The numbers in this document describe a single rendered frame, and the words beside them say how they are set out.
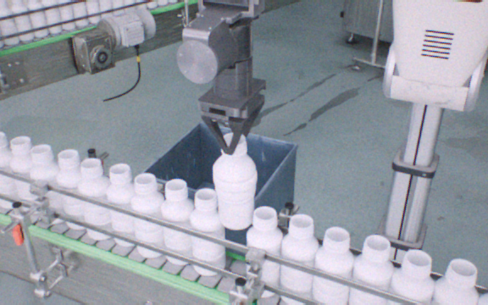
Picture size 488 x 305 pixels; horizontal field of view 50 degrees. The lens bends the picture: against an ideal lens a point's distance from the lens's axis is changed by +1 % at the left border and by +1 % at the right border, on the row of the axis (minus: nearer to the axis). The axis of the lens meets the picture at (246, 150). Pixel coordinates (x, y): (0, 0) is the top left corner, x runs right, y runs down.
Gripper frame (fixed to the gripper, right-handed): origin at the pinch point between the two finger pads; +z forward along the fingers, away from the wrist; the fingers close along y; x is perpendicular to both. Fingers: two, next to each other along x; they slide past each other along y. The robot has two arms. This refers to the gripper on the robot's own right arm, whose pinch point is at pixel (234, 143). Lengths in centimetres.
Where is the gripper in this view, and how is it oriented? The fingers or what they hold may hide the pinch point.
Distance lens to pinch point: 80.1
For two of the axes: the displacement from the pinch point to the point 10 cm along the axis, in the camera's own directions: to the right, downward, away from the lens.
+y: -4.2, 4.9, -7.6
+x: 9.1, 2.2, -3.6
